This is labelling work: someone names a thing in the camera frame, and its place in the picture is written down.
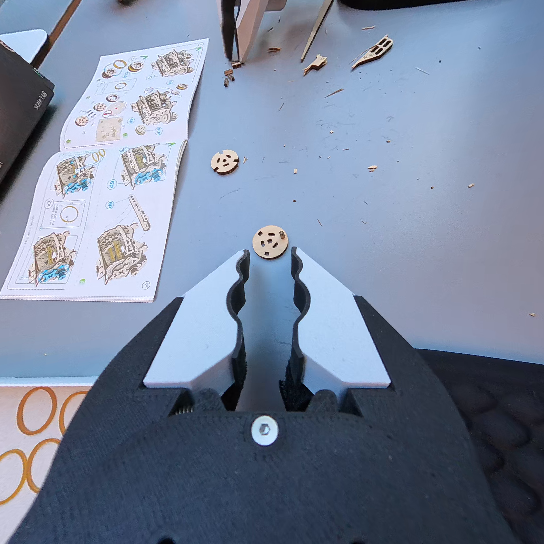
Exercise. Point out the printed instruction booklet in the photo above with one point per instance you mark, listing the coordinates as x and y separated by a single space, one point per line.
97 238

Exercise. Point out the black textured wrist rest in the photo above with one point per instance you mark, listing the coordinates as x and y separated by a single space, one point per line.
501 425

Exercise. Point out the thin wooden strip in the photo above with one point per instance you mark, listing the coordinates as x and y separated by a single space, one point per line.
316 32

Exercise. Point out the round wooden disc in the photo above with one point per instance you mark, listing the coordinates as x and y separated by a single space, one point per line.
281 251
231 166

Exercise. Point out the slotted wooden offcut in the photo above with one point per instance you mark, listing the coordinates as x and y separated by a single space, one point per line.
369 56

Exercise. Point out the group of tan rubber bands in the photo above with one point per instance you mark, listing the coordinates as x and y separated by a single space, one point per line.
20 418

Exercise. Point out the white cardboard tray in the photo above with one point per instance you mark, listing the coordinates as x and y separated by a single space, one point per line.
12 408

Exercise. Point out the black model kit box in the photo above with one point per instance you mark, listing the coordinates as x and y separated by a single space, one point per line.
17 106

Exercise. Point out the adjoining grey desk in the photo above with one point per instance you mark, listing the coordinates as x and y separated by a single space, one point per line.
25 12

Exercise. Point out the jagged wooden offcut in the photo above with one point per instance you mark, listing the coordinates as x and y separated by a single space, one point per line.
316 64

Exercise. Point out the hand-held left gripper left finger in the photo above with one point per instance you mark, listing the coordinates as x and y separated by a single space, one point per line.
191 340

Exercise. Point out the black mesh chair seat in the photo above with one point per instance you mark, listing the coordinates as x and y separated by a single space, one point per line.
403 2

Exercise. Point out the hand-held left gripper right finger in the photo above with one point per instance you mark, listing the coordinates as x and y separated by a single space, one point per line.
340 340

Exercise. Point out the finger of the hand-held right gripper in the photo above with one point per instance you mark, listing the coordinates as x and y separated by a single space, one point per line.
255 21
228 25

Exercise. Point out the small dark wooden pegs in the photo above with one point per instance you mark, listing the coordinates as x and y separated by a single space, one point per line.
231 71

